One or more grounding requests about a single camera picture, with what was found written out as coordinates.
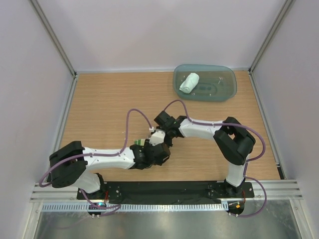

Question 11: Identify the green patterned towel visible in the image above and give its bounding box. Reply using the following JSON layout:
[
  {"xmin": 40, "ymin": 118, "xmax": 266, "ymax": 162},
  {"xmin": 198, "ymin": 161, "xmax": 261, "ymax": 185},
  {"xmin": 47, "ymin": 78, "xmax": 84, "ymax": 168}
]
[{"xmin": 134, "ymin": 139, "xmax": 145, "ymax": 146}]

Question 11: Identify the light mint green towel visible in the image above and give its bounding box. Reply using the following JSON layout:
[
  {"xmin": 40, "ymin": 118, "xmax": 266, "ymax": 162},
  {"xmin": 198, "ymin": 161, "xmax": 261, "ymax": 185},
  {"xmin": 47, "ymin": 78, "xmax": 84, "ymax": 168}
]
[{"xmin": 179, "ymin": 73, "xmax": 200, "ymax": 94}]

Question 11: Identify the teal transparent plastic basin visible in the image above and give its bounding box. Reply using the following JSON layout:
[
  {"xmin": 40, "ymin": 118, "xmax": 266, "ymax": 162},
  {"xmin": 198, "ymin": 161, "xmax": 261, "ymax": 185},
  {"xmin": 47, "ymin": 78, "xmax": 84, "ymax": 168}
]
[{"xmin": 172, "ymin": 64, "xmax": 237, "ymax": 102}]

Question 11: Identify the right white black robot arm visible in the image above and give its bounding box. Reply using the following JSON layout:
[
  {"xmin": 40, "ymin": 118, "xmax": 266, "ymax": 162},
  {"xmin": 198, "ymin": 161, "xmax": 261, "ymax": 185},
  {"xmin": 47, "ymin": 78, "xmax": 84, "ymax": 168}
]
[{"xmin": 154, "ymin": 112, "xmax": 256, "ymax": 197}]

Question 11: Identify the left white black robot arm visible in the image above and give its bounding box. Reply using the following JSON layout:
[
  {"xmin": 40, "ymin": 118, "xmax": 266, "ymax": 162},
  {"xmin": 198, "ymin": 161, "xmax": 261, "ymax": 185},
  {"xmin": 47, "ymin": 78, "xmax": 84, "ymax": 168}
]
[{"xmin": 49, "ymin": 141, "xmax": 170, "ymax": 199}]

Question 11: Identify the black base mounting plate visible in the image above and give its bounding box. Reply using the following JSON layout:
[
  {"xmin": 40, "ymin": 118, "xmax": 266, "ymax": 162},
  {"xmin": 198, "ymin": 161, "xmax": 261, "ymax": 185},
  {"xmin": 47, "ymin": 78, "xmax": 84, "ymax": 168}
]
[{"xmin": 86, "ymin": 181, "xmax": 255, "ymax": 201}]

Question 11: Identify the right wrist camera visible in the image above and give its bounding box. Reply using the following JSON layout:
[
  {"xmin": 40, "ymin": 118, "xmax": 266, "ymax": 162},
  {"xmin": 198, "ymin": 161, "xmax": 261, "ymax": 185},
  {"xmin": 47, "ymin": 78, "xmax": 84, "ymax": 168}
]
[{"xmin": 154, "ymin": 111, "xmax": 175, "ymax": 130}]

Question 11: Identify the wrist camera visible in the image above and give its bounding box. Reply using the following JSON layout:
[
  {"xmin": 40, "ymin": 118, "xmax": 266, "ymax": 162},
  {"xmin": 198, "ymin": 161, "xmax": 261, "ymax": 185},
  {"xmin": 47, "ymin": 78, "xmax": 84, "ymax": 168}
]
[
  {"xmin": 144, "ymin": 129, "xmax": 170, "ymax": 160},
  {"xmin": 154, "ymin": 111, "xmax": 175, "ymax": 130}
]

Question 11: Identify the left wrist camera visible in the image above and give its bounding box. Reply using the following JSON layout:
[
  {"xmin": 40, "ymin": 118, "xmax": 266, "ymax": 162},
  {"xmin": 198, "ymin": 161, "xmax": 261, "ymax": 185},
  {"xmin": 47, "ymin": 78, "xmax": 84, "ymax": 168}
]
[{"xmin": 144, "ymin": 129, "xmax": 170, "ymax": 160}]

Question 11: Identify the white slotted cable duct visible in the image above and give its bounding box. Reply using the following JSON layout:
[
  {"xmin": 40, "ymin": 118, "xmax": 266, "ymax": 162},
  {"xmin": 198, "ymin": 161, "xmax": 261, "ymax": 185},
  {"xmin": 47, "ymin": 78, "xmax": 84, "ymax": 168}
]
[{"xmin": 41, "ymin": 201, "xmax": 228, "ymax": 212}]

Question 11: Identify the aluminium front rail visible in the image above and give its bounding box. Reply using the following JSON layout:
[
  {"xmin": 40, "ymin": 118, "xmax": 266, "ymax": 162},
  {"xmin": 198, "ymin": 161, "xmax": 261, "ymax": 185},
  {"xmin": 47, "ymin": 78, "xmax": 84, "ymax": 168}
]
[{"xmin": 30, "ymin": 180, "xmax": 303, "ymax": 203}]

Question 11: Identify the right aluminium frame post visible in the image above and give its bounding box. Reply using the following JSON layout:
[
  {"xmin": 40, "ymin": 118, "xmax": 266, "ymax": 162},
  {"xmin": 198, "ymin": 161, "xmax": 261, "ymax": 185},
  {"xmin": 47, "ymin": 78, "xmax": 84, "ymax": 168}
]
[{"xmin": 248, "ymin": 0, "xmax": 295, "ymax": 75}]

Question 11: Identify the aluminium frame post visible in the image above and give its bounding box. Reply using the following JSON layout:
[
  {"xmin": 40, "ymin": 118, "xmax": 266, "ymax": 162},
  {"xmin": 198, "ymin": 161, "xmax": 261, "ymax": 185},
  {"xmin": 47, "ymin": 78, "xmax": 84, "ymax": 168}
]
[
  {"xmin": 248, "ymin": 0, "xmax": 295, "ymax": 75},
  {"xmin": 28, "ymin": 0, "xmax": 77, "ymax": 78}
]

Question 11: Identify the left aluminium frame post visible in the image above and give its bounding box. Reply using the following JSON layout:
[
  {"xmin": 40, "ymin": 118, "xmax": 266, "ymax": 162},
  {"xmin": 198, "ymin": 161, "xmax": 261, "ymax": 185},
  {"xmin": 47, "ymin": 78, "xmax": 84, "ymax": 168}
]
[{"xmin": 28, "ymin": 0, "xmax": 77, "ymax": 78}]

